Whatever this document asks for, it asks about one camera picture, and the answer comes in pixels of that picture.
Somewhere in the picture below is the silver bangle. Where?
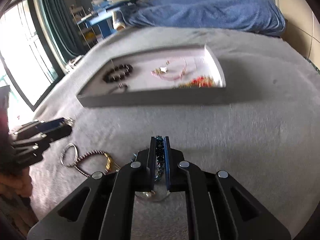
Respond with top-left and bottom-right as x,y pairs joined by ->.
60,143 -> 78,167

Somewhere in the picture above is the dark red bead bracelet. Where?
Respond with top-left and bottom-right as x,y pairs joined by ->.
74,149 -> 118,178

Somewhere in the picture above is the blue bead bracelet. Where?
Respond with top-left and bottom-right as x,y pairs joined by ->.
152,135 -> 166,183

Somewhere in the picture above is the black hair tie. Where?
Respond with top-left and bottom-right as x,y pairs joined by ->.
108,83 -> 129,95

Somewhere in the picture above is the black bead bracelet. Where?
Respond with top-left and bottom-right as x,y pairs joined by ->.
102,63 -> 134,84

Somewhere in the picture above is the red bead gold chain bracelet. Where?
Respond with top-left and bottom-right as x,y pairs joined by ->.
172,75 -> 221,90

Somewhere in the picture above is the pink cord bracelet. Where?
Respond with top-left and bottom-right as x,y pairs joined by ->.
150,56 -> 201,81

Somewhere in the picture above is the pearl bar hair pin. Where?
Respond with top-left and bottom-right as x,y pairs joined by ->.
135,191 -> 170,202

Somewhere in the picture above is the left hand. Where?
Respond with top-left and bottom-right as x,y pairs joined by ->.
1,167 -> 33,198

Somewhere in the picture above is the black framed window door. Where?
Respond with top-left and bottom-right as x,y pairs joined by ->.
1,0 -> 65,111

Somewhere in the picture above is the grey bed sheet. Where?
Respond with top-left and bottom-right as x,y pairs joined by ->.
30,28 -> 319,239

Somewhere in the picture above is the grey shallow cardboard tray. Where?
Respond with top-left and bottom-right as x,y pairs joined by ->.
76,45 -> 226,108

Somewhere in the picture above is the teal curtain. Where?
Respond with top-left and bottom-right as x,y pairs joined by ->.
40,0 -> 86,62

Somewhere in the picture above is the blue desk with shelf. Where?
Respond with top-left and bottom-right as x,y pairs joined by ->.
87,0 -> 137,38

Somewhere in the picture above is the blue blanket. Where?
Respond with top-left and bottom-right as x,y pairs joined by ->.
114,0 -> 286,36

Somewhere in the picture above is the beige wardrobe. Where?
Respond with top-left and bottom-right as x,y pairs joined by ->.
278,0 -> 319,67

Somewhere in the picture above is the white wire rack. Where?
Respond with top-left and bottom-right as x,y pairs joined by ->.
69,5 -> 98,50

